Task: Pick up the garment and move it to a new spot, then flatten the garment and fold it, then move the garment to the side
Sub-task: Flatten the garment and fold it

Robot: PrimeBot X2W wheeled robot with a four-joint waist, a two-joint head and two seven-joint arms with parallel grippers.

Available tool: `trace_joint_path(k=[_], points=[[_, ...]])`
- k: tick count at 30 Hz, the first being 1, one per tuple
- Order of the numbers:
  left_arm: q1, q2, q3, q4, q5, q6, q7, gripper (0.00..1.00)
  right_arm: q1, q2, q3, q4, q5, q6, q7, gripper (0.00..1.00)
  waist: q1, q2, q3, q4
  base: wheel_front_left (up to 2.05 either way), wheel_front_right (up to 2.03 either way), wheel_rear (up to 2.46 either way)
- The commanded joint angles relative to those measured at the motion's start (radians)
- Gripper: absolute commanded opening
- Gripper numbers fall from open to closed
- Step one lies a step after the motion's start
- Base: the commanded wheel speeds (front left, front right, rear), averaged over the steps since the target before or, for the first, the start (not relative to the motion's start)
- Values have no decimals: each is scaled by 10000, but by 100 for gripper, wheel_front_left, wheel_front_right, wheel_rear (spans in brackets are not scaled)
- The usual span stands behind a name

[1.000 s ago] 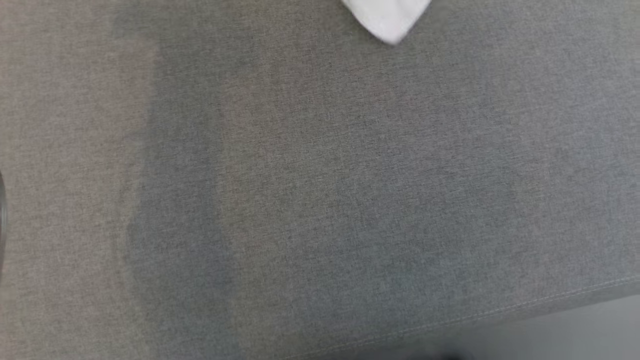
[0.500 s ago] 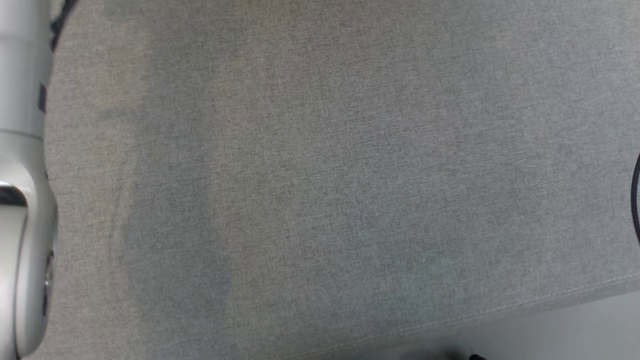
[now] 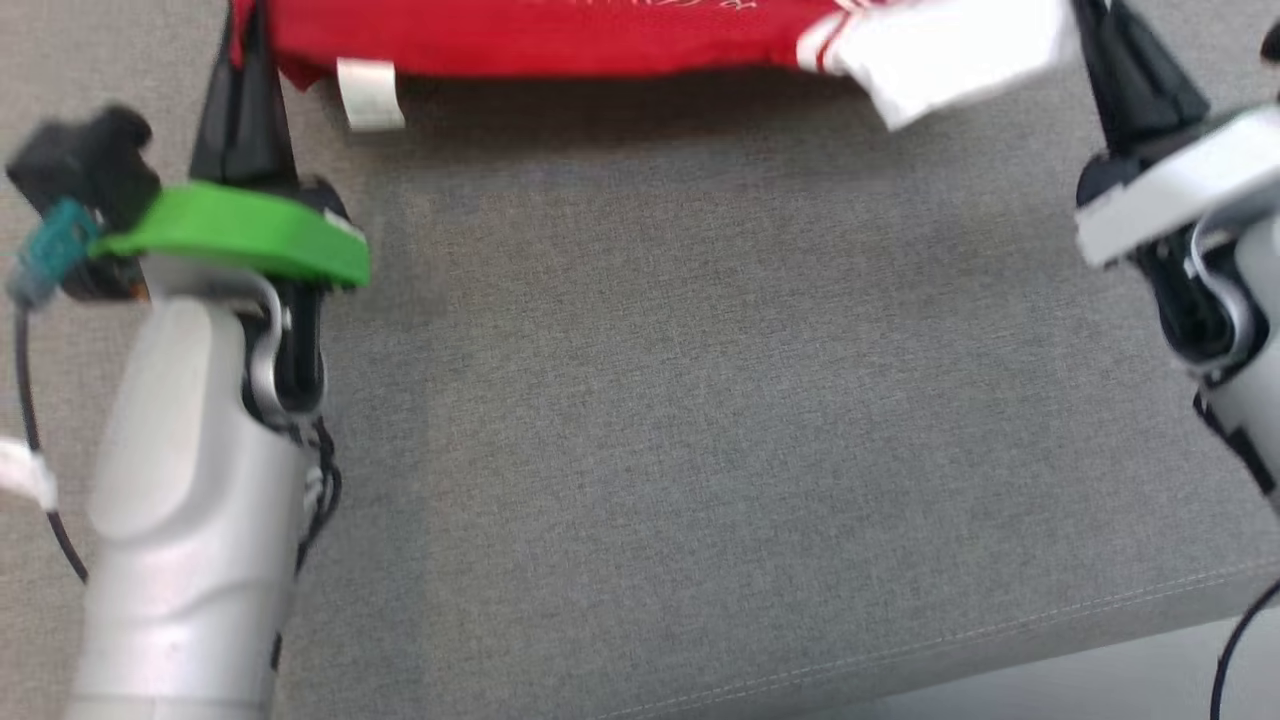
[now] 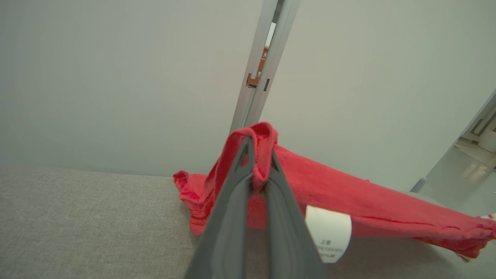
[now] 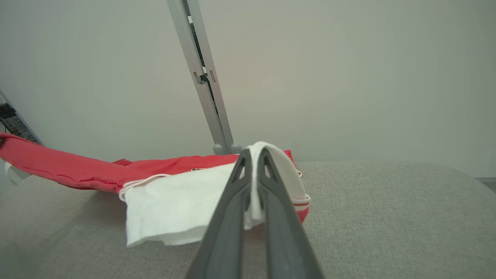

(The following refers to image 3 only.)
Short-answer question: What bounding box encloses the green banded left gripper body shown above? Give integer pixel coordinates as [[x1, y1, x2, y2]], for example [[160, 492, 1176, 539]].
[[98, 178, 373, 293]]

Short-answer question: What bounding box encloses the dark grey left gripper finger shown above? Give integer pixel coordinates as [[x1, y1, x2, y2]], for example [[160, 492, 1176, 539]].
[[250, 0, 301, 190], [190, 0, 251, 187]]

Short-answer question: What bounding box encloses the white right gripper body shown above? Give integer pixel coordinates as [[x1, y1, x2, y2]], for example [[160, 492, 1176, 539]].
[[1074, 104, 1280, 271]]

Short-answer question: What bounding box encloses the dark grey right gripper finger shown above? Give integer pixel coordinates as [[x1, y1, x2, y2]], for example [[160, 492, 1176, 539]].
[[1070, 0, 1151, 158], [1110, 0, 1212, 148]]

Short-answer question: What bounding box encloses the red t-shirt with white sleeves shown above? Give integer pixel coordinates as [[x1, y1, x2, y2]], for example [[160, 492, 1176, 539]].
[[228, 0, 1083, 134]]

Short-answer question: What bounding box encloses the left camera cable teal plug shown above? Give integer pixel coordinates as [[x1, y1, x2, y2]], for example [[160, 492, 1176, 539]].
[[8, 198, 103, 586]]

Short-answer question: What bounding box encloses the white cable tag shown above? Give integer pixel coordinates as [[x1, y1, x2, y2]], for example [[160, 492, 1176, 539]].
[[0, 438, 59, 513]]

